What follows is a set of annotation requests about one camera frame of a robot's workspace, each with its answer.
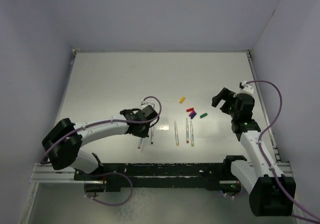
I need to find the aluminium extrusion rail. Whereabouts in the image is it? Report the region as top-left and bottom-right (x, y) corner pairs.
(29, 162), (78, 184)

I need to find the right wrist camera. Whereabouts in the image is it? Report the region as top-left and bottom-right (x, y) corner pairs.
(237, 81), (254, 96)

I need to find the magenta-end marker pen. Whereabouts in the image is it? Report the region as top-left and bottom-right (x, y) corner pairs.
(138, 138), (143, 149)

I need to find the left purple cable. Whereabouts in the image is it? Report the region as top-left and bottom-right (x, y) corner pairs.
(39, 96), (162, 165)

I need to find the yellow-end marker pen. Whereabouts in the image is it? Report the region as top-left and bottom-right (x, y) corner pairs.
(174, 121), (180, 146)

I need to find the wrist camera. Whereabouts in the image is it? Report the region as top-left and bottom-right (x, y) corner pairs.
(237, 81), (254, 96)
(140, 100), (155, 110)

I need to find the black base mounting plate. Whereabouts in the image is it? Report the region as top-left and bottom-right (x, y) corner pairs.
(74, 163), (242, 194)

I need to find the red pen cap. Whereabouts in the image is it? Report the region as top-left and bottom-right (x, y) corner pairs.
(186, 107), (194, 112)

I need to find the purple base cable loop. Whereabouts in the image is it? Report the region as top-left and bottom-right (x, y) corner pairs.
(83, 171), (134, 206)

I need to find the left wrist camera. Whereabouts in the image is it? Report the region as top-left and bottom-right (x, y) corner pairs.
(140, 100), (155, 110)

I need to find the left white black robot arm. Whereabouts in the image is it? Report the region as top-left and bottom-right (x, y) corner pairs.
(42, 104), (159, 180)

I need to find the green-end marker pen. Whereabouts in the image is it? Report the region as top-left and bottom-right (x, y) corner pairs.
(190, 121), (195, 147)

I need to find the red-end marker pen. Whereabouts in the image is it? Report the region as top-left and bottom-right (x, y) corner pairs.
(185, 118), (190, 144)

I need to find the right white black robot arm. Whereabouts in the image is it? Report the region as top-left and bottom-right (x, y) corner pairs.
(211, 85), (296, 217)

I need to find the blue-end marker pen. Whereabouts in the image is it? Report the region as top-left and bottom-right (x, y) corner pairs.
(150, 126), (154, 145)

